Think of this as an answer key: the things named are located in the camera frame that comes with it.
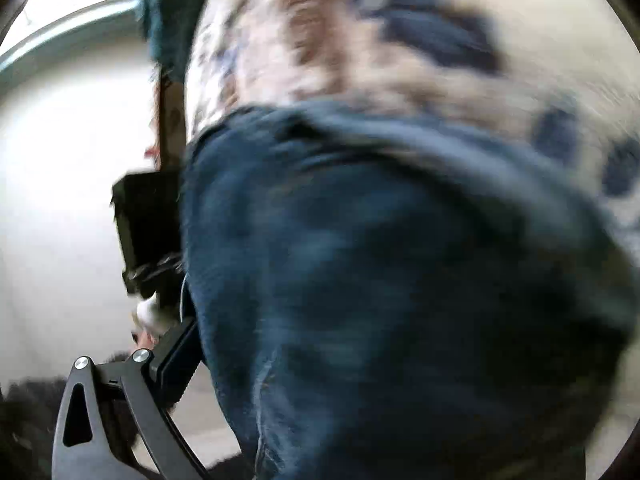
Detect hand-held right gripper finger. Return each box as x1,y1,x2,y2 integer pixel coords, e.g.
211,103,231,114
51,316,211,480

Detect blue denim pants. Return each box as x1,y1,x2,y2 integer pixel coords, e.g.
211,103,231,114
179,99,636,480

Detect person's left hand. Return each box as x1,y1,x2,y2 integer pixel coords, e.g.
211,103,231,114
131,294,176,353

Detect dark fuzzy cloth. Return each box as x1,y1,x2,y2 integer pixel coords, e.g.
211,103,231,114
0,352,131,480

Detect dark teal cloth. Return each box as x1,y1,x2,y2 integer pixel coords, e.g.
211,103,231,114
137,0,213,86

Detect floral printed blanket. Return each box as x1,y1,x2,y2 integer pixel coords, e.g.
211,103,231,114
184,0,640,411

